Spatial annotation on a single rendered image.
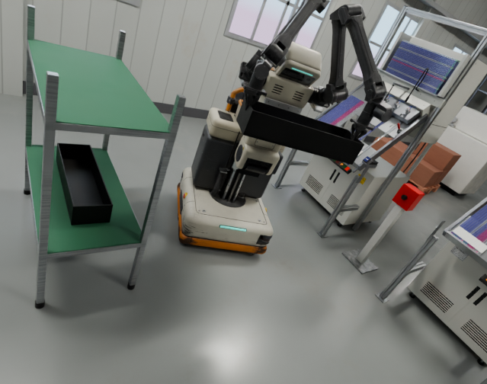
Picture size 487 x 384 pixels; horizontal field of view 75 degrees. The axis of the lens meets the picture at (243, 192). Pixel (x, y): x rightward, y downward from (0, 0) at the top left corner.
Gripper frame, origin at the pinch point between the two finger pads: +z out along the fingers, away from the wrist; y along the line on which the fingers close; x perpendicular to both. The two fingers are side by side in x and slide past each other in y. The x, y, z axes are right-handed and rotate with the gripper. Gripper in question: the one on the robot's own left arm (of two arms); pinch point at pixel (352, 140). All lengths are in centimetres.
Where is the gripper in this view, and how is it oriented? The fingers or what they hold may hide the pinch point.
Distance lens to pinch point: 167.3
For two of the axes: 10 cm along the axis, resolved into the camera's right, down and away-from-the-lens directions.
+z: -3.4, 8.1, 4.8
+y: 9.2, 1.8, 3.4
